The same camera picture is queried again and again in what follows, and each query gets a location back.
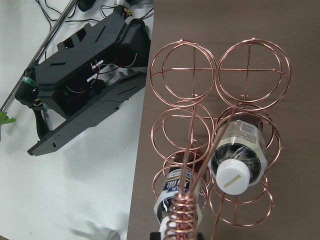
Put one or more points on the steel rod on desk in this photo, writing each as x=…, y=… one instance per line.
x=40, y=52

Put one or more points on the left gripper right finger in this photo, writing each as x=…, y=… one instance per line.
x=200, y=236

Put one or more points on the copper wire bottle basket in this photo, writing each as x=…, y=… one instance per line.
x=203, y=94

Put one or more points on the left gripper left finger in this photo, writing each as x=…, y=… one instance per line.
x=155, y=236

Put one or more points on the tea bottle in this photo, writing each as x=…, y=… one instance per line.
x=164, y=203
x=239, y=160

